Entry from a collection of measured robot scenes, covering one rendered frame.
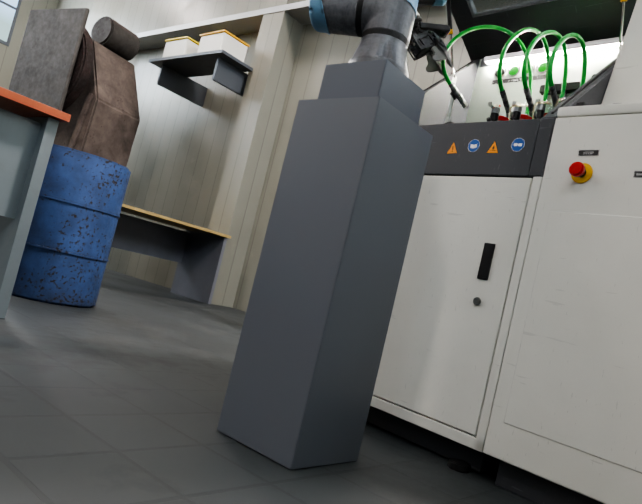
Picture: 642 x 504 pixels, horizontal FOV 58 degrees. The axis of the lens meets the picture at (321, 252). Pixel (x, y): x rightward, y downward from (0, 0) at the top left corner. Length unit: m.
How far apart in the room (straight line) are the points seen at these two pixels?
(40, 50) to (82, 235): 4.12
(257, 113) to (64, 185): 2.96
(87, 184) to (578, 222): 2.27
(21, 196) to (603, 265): 1.92
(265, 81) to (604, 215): 4.57
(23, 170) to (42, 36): 4.71
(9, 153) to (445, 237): 1.55
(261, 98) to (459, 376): 4.43
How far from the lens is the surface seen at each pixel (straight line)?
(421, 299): 1.70
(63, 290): 3.05
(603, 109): 1.61
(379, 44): 1.42
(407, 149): 1.36
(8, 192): 2.36
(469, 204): 1.68
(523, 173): 1.63
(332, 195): 1.25
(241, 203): 5.52
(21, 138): 2.37
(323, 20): 1.52
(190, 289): 5.58
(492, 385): 1.56
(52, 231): 3.03
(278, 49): 5.87
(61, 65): 6.59
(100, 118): 6.53
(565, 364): 1.48
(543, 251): 1.54
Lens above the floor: 0.37
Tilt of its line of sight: 4 degrees up
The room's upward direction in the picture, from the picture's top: 14 degrees clockwise
